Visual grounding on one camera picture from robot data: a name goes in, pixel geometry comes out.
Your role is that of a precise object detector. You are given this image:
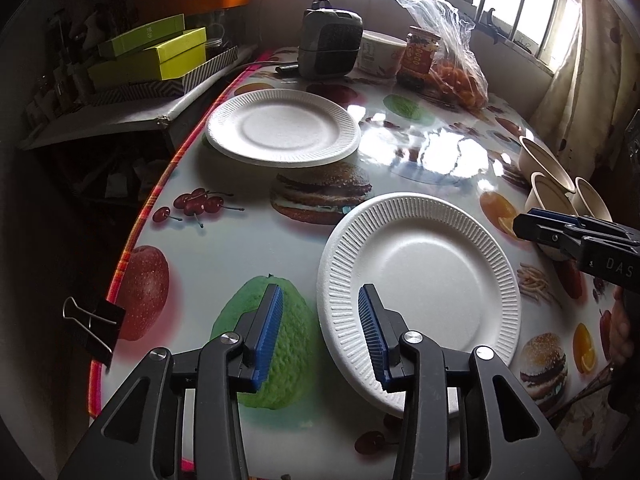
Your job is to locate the white round tub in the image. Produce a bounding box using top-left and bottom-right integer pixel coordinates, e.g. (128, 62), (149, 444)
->
(356, 30), (408, 78)

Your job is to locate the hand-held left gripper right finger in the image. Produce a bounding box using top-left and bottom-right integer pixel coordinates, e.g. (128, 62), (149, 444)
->
(358, 284), (583, 480)

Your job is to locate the black window hook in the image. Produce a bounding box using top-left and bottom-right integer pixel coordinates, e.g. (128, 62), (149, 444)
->
(480, 7), (507, 45)

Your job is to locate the white paper plate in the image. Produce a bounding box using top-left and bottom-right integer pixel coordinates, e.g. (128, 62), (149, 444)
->
(205, 89), (362, 165)
(316, 192), (522, 418)

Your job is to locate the grey-green small heater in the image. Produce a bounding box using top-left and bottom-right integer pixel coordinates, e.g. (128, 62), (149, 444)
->
(298, 0), (364, 80)

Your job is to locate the black binder clip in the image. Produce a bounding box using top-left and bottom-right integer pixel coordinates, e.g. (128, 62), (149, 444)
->
(62, 296), (126, 363)

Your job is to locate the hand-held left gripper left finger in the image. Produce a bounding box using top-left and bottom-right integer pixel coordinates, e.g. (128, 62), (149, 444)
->
(60, 284), (286, 480)

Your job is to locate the grey zigzag patterned box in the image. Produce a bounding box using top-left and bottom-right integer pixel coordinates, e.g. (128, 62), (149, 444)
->
(87, 45), (240, 107)

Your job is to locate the person's right hand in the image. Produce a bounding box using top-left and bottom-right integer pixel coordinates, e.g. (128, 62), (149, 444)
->
(611, 285), (634, 368)

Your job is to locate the white board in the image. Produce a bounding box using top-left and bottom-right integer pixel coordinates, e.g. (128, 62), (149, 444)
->
(20, 45), (261, 151)

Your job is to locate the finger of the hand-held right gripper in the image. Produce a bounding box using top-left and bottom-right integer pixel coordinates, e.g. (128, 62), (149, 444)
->
(514, 213), (596, 262)
(525, 208), (640, 242)

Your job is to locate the cream heart-print curtain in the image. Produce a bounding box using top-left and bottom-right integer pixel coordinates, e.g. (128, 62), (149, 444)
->
(542, 0), (640, 171)

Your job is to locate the clear plastic bag of oranges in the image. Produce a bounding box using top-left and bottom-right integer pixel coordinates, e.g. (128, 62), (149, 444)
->
(389, 0), (490, 111)

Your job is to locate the glass jar with red label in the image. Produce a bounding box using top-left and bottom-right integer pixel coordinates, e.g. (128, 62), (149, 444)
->
(397, 26), (442, 86)

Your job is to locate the flat lime green box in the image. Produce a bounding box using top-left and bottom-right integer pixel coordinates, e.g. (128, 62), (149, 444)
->
(97, 14), (186, 58)

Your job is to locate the beige paper bowl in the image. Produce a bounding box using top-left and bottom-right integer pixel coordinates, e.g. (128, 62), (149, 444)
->
(570, 176), (613, 223)
(529, 172), (581, 261)
(517, 136), (576, 193)

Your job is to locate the large lime green box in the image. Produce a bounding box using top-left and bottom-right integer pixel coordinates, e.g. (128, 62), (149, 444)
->
(87, 27), (207, 92)

